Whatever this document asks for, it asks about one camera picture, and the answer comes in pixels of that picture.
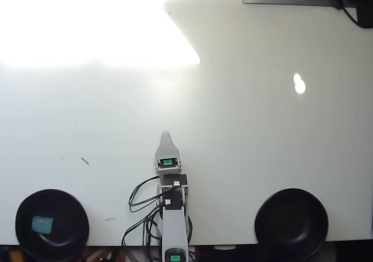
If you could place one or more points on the gray gripper with servo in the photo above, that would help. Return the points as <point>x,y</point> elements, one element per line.
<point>168,169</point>

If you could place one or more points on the blue foam cube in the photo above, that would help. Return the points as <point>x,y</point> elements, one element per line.
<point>42,224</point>

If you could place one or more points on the gray Koch robot arm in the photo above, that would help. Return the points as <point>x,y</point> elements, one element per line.
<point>175,227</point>

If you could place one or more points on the white clamp at table edge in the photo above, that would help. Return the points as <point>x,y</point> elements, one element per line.
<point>224,247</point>

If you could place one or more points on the black round bowl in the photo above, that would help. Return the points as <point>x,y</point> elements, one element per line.
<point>291,224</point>
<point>67,230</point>

